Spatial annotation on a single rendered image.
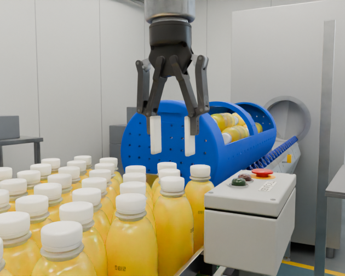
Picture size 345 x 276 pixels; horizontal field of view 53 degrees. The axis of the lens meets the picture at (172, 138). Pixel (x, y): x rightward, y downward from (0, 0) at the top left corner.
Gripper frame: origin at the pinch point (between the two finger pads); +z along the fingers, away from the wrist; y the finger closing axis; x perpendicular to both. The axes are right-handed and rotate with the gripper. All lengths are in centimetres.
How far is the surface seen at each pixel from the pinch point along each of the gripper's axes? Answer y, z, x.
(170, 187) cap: -3.9, 6.7, 8.8
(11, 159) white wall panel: 327, 58, -225
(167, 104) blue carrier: 12.5, -5.9, -22.8
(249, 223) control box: -17.3, 9.5, 12.8
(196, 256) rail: -7.5, 18.2, 7.1
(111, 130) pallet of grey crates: 269, 33, -348
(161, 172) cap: 1.0, 5.9, 2.6
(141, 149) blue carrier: 20.7, 6.1, -22.5
